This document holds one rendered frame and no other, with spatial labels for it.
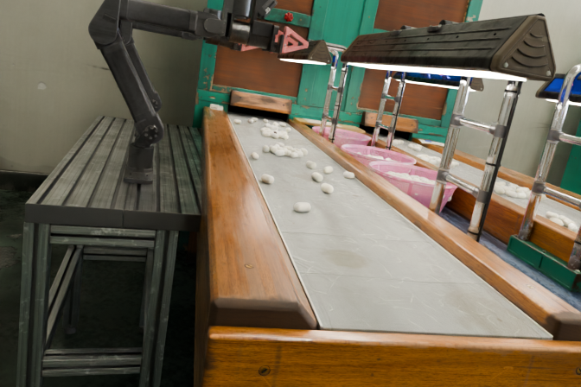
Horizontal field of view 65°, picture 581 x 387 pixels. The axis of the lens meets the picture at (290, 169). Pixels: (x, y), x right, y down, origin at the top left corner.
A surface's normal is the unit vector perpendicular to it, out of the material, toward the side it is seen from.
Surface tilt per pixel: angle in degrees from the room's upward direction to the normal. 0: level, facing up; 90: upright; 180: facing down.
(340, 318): 0
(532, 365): 90
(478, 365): 90
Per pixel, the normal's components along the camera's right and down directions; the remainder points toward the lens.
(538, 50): 0.18, 0.24
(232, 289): 0.17, -0.96
